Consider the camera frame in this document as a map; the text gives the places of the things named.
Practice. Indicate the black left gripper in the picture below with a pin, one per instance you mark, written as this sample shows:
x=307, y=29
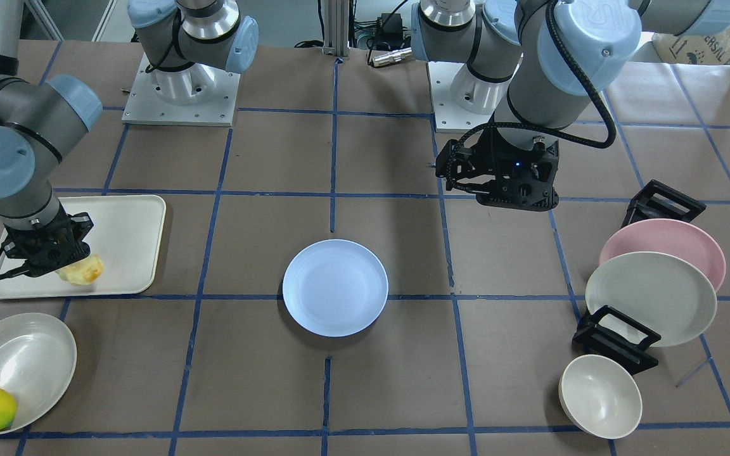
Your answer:
x=481, y=161

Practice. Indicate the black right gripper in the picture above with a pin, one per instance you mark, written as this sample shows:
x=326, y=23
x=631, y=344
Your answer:
x=80, y=229

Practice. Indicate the yellow bread piece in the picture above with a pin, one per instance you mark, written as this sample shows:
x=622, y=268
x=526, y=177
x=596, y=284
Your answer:
x=84, y=272

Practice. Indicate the light blue plate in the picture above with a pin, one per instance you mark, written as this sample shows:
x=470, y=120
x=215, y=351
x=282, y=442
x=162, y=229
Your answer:
x=335, y=288

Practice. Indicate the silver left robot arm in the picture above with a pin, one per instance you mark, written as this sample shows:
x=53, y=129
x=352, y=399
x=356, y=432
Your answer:
x=552, y=58

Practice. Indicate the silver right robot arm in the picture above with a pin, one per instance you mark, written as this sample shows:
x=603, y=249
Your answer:
x=40, y=124

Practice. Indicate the cream plate with lemon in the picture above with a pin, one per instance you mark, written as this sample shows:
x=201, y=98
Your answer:
x=38, y=357

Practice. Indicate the pink plate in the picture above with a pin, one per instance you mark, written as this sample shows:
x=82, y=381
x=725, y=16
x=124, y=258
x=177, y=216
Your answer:
x=674, y=237

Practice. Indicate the cream plate in rack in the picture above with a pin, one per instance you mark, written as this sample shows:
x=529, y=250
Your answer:
x=664, y=293

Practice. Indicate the white rectangular tray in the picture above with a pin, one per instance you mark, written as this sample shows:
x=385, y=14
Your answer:
x=126, y=236

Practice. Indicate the black dish rack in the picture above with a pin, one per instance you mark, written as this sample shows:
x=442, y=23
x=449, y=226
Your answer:
x=611, y=333

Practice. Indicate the cream bowl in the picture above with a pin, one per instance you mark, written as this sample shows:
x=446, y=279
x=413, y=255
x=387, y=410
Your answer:
x=600, y=397

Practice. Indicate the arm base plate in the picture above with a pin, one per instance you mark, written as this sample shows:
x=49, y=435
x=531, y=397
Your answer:
x=461, y=101
x=197, y=96

